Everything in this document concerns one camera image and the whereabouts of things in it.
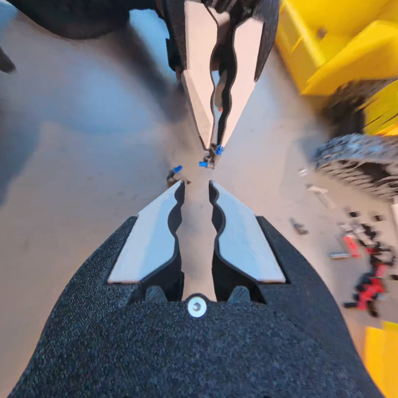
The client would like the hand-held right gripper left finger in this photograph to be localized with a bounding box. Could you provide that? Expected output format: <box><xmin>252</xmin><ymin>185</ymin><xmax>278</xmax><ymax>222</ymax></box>
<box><xmin>107</xmin><ymin>180</ymin><xmax>186</xmax><ymax>302</ymax></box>

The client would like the yellow parts bin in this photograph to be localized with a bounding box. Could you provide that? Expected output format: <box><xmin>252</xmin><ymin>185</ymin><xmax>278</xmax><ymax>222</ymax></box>
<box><xmin>363</xmin><ymin>321</ymin><xmax>398</xmax><ymax>398</ymax></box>
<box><xmin>275</xmin><ymin>0</ymin><xmax>398</xmax><ymax>96</ymax></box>

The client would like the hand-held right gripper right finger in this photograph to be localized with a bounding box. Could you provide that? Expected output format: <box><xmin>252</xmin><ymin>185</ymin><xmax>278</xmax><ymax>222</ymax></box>
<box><xmin>208</xmin><ymin>180</ymin><xmax>286</xmax><ymax>302</ymax></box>

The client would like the yellow tracked brick bulldozer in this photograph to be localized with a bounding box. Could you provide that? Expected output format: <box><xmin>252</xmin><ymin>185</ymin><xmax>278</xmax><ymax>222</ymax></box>
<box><xmin>313</xmin><ymin>79</ymin><xmax>398</xmax><ymax>203</ymax></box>

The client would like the pile of small connector pins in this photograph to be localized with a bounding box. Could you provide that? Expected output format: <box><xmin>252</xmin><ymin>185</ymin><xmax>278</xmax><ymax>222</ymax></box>
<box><xmin>329</xmin><ymin>211</ymin><xmax>398</xmax><ymax>318</ymax></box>

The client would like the grey desk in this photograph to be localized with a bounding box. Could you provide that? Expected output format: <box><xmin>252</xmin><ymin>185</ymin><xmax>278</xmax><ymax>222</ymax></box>
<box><xmin>0</xmin><ymin>0</ymin><xmax>398</xmax><ymax>395</ymax></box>

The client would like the grey bent beam assembly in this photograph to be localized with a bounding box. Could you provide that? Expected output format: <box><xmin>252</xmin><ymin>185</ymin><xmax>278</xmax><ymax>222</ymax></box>
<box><xmin>166</xmin><ymin>165</ymin><xmax>192</xmax><ymax>188</ymax></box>

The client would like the person's left forearm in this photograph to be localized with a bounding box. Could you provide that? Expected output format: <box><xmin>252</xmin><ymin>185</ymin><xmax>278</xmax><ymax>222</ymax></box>
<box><xmin>8</xmin><ymin>0</ymin><xmax>164</xmax><ymax>40</ymax></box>

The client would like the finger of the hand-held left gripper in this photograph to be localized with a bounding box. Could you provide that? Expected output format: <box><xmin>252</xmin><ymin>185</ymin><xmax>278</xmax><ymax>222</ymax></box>
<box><xmin>217</xmin><ymin>17</ymin><xmax>265</xmax><ymax>147</ymax></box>
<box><xmin>181</xmin><ymin>1</ymin><xmax>222</xmax><ymax>150</ymax></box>

